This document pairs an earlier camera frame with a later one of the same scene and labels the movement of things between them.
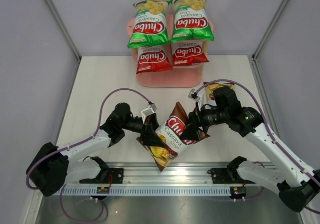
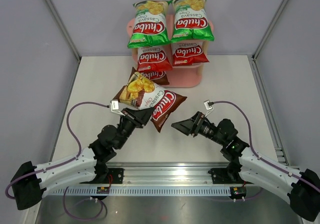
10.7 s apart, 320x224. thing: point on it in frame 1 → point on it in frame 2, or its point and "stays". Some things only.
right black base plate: (226, 175) stays
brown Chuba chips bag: (210, 89) → (141, 93)
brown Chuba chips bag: (171, 130) → (158, 77)
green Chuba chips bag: (150, 24) stays
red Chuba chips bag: (188, 52) stays
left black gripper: (149, 136) → (139, 118)
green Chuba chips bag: (191, 22) stays
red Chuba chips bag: (153, 59) stays
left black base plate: (117, 175) stays
